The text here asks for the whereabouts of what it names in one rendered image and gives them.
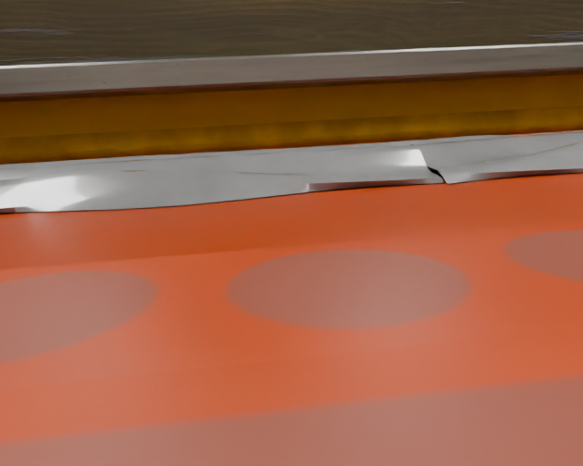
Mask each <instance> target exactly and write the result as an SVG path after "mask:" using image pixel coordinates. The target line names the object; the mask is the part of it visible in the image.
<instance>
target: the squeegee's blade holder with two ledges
mask: <svg viewBox="0 0 583 466"><path fill-rule="evenodd" d="M572 74H583V43H539V44H516V45H493V46H470V47H448V48H426V49H403V50H380V51H357V52H335V53H312V54H289V55H245V56H222V57H199V58H177V59H155V60H131V61H109V62H86V63H64V64H41V65H18V66H0V102H15V101H34V100H54V99H73V98H92V97H111V96H131V95H150V94H169V93H188V92H226V91H245V90H264V89H284V88H303V87H322V86H341V85H361V84H380V83H399V82H419V81H438V80H475V79H495V78H514V77H534V76H552V75H572Z"/></svg>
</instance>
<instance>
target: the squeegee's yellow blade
mask: <svg viewBox="0 0 583 466"><path fill-rule="evenodd" d="M582 105H583V74H572V75H552V76H534V77H514V78H495V79H475V80H438V81H419V82H399V83H380V84H361V85H341V86H322V87H303V88H284V89H264V90H245V91H226V92H188V93H169V94H150V95H131V96H111V97H92V98H73V99H54V100H34V101H15V102H0V138H15V137H31V136H48V135H65V134H82V133H98V132H115V131H132V130H148V129H181V128H198V127H214V126H231V125H248V124H265V123H281V122H298V121H315V120H331V119H348V118H365V117H397V116H414V115H431V114H448V113H464V112H481V111H498V110H515V109H531V108H549V107H566V106H582Z"/></svg>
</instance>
